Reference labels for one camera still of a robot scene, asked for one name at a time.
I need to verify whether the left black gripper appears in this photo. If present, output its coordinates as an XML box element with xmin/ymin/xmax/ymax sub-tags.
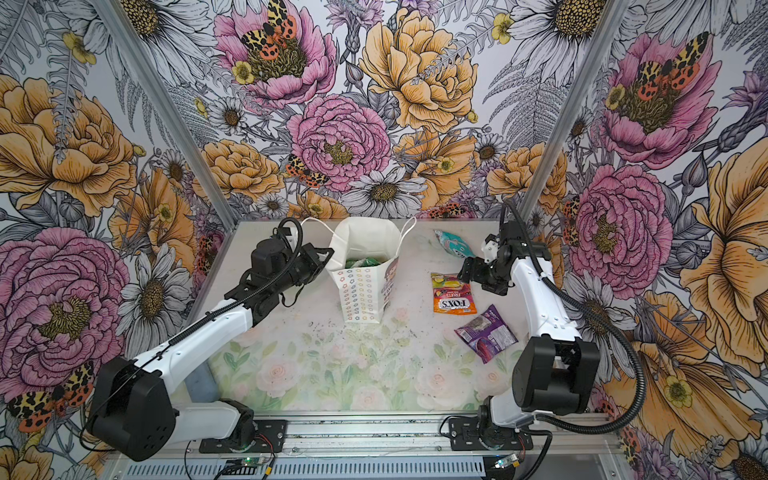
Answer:
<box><xmin>274</xmin><ymin>242</ymin><xmax>335</xmax><ymax>292</ymax></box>

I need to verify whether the pink yellow Fox's candy bag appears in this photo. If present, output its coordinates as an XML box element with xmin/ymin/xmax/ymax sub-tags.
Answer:
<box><xmin>431</xmin><ymin>273</ymin><xmax>477</xmax><ymax>315</ymax></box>

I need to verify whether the dark green snack packet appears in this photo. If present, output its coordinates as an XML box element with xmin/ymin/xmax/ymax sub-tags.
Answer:
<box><xmin>345</xmin><ymin>257</ymin><xmax>384</xmax><ymax>269</ymax></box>

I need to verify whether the white printed paper bag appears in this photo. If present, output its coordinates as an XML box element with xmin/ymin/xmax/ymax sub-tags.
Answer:
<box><xmin>325</xmin><ymin>217</ymin><xmax>417</xmax><ymax>324</ymax></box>

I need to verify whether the purple snack packet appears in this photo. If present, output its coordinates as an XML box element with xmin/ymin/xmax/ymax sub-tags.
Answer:
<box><xmin>454</xmin><ymin>305</ymin><xmax>518</xmax><ymax>364</ymax></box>

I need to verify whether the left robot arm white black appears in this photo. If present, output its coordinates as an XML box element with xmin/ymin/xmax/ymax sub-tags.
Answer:
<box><xmin>84</xmin><ymin>218</ymin><xmax>334</xmax><ymax>462</ymax></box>

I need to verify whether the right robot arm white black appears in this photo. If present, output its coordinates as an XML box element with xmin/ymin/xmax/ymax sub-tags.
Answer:
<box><xmin>459</xmin><ymin>220</ymin><xmax>600</xmax><ymax>449</ymax></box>

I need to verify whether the teal snack packet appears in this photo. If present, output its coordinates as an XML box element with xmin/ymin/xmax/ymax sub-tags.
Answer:
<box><xmin>434</xmin><ymin>230</ymin><xmax>475</xmax><ymax>259</ymax></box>

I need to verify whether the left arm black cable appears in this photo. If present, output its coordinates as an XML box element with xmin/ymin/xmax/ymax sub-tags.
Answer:
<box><xmin>77</xmin><ymin>215</ymin><xmax>304</xmax><ymax>452</ymax></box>

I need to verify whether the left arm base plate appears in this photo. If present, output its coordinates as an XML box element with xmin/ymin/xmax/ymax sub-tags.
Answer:
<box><xmin>199</xmin><ymin>419</ymin><xmax>288</xmax><ymax>454</ymax></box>

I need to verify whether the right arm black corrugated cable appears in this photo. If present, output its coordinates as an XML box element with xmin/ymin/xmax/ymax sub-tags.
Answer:
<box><xmin>502</xmin><ymin>200</ymin><xmax>647</xmax><ymax>480</ymax></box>

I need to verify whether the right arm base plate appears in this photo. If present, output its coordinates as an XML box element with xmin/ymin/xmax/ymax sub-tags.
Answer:
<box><xmin>439</xmin><ymin>415</ymin><xmax>534</xmax><ymax>452</ymax></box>

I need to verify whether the aluminium frame rail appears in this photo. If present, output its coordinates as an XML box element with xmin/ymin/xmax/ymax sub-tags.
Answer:
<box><xmin>107</xmin><ymin>410</ymin><xmax>619</xmax><ymax>460</ymax></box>

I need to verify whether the white vented cable duct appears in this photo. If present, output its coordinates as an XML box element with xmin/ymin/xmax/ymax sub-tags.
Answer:
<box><xmin>111</xmin><ymin>456</ymin><xmax>486</xmax><ymax>479</ymax></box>

